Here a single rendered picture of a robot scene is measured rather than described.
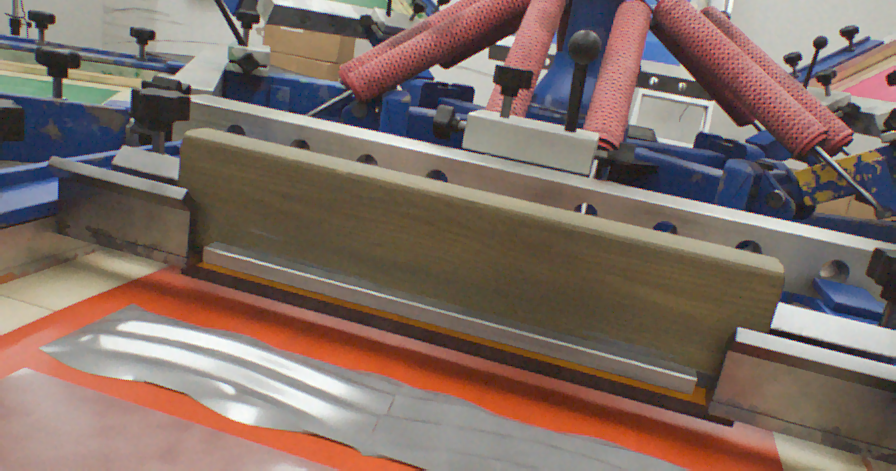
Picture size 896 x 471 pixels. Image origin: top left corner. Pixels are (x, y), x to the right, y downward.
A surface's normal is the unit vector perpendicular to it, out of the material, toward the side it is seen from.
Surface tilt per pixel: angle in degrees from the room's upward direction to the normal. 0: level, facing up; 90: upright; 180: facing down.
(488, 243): 90
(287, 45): 92
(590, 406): 0
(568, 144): 90
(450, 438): 34
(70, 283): 0
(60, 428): 0
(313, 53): 92
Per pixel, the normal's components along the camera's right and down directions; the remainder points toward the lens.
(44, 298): 0.18, -0.95
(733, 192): -0.69, 0.07
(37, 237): 0.95, 0.23
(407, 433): 0.13, -0.64
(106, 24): -0.25, 0.22
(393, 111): 0.26, 0.31
